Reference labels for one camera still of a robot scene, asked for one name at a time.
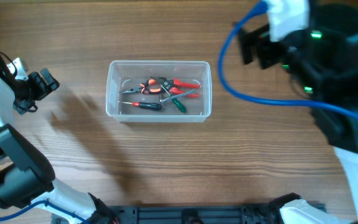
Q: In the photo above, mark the orange black needle-nose pliers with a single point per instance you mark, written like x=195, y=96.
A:
x=145, y=88

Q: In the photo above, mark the red handled snips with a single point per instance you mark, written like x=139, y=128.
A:
x=173, y=85

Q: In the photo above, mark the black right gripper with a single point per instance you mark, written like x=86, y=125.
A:
x=266, y=48

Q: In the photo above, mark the silver L-shaped socket wrench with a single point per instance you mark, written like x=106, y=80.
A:
x=176, y=96

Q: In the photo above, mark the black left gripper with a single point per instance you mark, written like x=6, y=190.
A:
x=42, y=89

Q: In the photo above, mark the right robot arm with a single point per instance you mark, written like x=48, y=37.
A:
x=318, y=46

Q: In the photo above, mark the black red handled screwdriver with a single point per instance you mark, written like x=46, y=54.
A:
x=145, y=105

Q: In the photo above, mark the clear plastic container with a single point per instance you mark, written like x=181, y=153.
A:
x=126, y=74

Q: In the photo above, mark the green handled screwdriver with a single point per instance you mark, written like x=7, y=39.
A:
x=175, y=101

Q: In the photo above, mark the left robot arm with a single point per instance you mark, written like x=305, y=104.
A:
x=27, y=178

